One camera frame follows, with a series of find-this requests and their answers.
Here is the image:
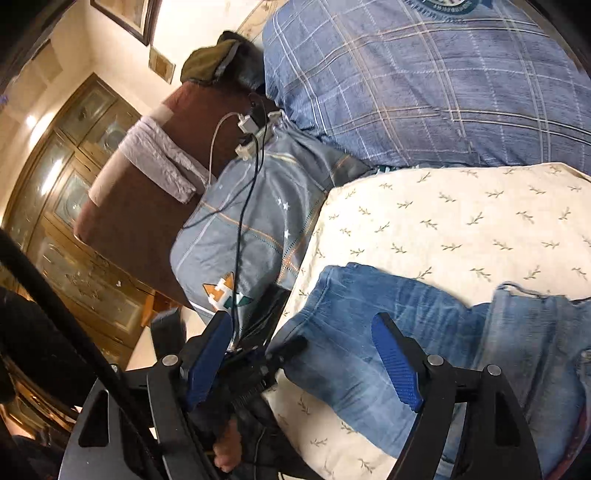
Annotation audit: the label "wooden glass wardrobe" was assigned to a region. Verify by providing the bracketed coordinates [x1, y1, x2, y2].
[2, 74, 153, 366]

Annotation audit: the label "white charger cable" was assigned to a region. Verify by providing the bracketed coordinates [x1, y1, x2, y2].
[207, 111, 243, 188]

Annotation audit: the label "white power strip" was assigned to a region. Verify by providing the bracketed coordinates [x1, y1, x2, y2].
[235, 111, 281, 161]

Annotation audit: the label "blue plaid quilt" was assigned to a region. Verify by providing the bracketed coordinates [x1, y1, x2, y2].
[263, 1, 590, 172]

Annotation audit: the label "framed wall picture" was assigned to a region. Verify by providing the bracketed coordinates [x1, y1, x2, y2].
[90, 0, 161, 46]

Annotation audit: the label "olive green cap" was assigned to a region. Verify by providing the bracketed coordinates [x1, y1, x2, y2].
[180, 38, 243, 86]

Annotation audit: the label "light blue denim jeans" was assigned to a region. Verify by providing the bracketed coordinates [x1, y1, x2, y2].
[273, 263, 590, 479]

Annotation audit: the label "dark red headboard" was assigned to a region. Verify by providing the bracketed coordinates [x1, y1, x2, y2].
[73, 82, 250, 306]

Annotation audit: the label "white cloth on headboard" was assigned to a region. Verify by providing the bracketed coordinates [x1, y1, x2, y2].
[118, 116, 215, 204]

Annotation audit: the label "left hand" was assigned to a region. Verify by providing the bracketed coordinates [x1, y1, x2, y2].
[213, 418, 242, 473]

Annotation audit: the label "black cable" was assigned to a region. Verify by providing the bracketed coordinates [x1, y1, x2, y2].
[181, 91, 279, 347]

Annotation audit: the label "cream leaf print bedsheet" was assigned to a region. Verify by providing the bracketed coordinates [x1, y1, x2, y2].
[267, 163, 590, 479]

